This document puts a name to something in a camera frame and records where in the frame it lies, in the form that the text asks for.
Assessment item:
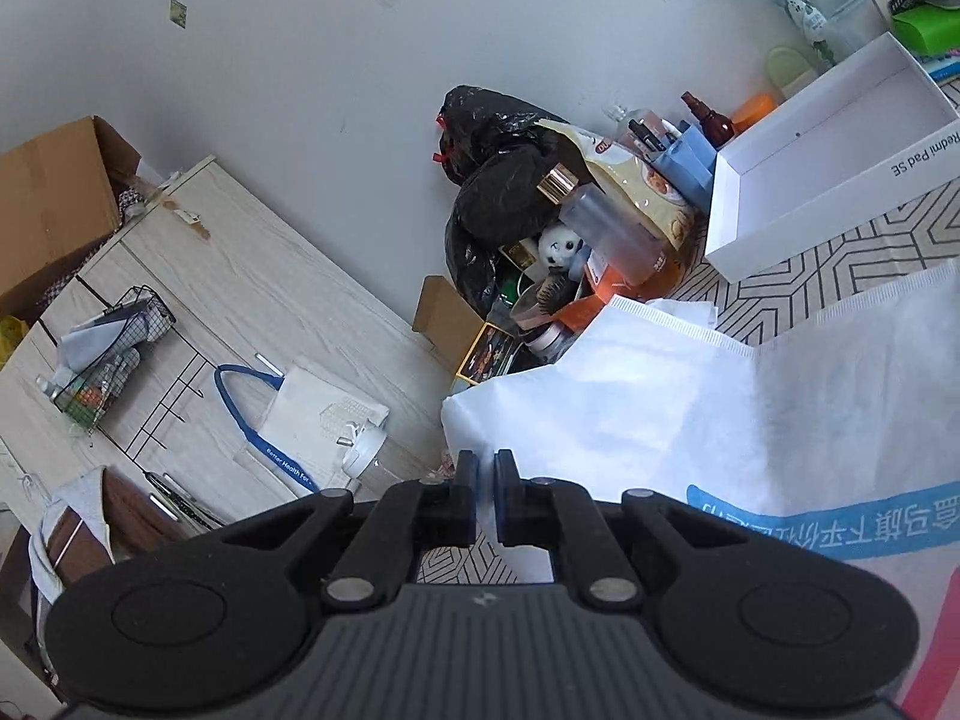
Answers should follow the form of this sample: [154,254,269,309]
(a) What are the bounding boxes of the large cardboard box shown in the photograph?
[0,115,140,317]

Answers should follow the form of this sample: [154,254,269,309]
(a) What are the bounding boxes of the brown cardboard piece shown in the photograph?
[412,275,483,374]

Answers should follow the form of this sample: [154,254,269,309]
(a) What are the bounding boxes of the frosted clear bottle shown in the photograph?
[537,164,665,286]

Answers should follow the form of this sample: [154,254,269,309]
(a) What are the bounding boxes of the orange cardboard box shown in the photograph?
[551,254,677,333]

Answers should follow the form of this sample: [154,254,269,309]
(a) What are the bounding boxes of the snack bag beige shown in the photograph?
[537,119,695,250]

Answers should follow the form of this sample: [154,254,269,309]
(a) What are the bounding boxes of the wire hanging basket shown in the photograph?
[35,283,179,433]

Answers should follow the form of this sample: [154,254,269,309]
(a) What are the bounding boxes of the picture postcard book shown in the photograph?
[454,322,521,387]

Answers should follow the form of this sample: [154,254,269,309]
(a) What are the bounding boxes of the blue pen holder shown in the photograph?
[652,121,718,215]

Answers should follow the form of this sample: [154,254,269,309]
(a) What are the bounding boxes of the brown white garment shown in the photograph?
[28,466,189,603]

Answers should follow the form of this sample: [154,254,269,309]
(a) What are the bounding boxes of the panda plush toy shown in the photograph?
[537,223,584,280]

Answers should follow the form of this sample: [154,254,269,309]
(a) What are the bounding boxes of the green flat package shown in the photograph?
[892,5,960,55]

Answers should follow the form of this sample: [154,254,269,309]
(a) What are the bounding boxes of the white shopping bag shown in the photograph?
[441,262,958,718]

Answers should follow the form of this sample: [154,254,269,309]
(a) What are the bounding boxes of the white tablet box lid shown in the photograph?
[704,32,958,283]

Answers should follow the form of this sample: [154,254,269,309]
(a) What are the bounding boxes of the brown glass bottle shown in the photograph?
[682,91,737,149]

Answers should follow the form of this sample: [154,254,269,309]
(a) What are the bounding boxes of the green spray bottle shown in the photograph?
[771,0,838,67]

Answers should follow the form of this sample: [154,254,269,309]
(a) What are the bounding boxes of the white wooden wardrobe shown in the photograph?
[2,160,449,528]

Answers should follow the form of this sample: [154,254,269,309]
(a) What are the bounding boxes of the black plastic bag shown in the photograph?
[438,85,592,316]

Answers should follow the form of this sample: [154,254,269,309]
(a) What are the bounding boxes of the white tote bag blue handles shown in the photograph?
[213,364,389,493]

